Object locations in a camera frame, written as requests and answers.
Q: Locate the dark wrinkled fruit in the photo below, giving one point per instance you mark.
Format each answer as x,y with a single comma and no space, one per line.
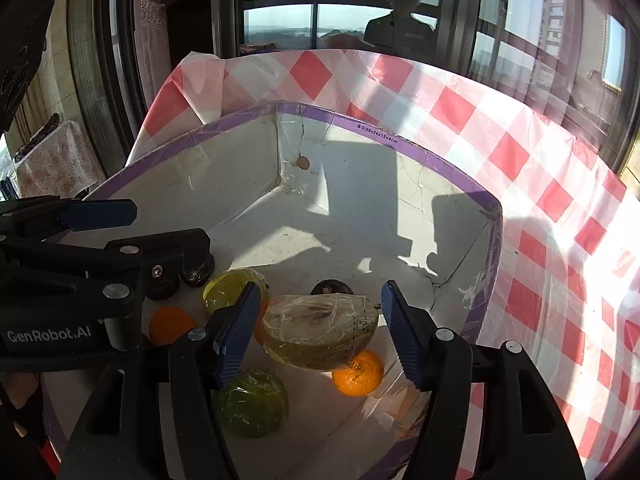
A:
199,274
330,288

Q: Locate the large green citrus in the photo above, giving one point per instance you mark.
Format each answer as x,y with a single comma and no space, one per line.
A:
260,405

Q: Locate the large orange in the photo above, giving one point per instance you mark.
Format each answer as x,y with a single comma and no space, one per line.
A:
357,374

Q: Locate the pink embroidered curtain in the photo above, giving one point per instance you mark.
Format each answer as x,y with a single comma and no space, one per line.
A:
152,20

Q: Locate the green pear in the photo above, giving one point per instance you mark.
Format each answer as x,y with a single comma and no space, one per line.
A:
320,335
225,292

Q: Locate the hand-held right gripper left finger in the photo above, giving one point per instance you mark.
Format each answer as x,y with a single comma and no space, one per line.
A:
240,335

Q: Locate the red white checked tablecloth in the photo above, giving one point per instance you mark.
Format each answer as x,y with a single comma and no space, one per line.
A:
540,260

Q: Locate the dark window frame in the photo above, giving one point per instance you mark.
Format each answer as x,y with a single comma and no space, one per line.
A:
452,10

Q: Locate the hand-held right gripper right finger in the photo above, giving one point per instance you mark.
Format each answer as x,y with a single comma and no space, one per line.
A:
402,335

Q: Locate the purple cardboard box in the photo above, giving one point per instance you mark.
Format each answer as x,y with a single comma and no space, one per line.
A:
350,200

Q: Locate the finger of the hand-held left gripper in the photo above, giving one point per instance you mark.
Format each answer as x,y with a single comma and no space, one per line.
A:
100,213
165,249

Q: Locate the side table with floral cloth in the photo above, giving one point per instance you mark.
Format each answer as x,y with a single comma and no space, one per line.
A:
55,160

